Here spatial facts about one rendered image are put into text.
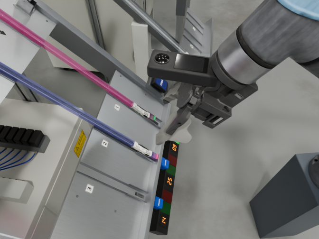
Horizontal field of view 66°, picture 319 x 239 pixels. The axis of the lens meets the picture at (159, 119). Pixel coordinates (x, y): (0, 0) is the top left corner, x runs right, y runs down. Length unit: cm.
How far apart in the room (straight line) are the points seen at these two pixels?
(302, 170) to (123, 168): 62
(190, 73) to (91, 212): 34
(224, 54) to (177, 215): 110
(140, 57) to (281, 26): 75
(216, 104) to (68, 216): 34
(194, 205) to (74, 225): 94
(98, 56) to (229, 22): 198
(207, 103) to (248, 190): 112
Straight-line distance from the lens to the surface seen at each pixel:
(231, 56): 35
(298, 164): 99
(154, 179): 63
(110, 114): 62
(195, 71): 39
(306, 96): 205
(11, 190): 81
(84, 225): 54
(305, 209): 101
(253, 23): 34
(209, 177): 146
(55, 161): 85
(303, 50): 35
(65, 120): 93
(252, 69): 35
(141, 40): 96
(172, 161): 74
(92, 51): 69
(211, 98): 42
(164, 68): 39
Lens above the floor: 132
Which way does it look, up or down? 54 degrees down
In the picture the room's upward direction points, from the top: straight up
